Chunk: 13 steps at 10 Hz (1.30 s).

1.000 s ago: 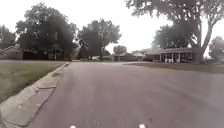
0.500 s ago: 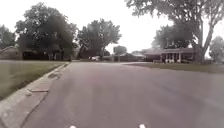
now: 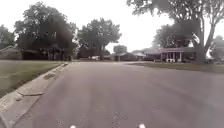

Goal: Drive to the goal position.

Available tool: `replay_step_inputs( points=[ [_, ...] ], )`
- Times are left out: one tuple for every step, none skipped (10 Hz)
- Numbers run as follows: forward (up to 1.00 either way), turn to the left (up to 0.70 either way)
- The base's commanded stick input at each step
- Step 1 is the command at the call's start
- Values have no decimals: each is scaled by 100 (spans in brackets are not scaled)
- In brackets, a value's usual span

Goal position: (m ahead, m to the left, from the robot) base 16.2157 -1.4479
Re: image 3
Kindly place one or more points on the concrete kerb gutter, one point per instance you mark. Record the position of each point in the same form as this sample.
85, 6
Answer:
23, 96

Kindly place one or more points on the large tree with forked trunk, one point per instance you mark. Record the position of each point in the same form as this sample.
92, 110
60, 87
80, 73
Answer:
200, 46

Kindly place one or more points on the grass lawn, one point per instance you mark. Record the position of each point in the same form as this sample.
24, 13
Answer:
20, 73

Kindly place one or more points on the robot's own part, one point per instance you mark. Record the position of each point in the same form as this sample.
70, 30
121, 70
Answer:
142, 126
72, 126

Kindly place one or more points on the large dense tree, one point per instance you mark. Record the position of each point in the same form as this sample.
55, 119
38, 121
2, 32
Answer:
46, 30

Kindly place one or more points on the grass verge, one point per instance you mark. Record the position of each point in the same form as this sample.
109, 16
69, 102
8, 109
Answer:
186, 66

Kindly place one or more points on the house with columned porch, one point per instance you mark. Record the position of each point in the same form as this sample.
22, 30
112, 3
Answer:
173, 52

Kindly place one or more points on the tall round tree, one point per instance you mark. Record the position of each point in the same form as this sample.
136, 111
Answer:
170, 36

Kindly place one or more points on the small distant tree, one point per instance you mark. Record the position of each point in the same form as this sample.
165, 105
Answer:
120, 49

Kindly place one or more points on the grey asphalt road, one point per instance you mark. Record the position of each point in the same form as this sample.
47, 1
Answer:
126, 96

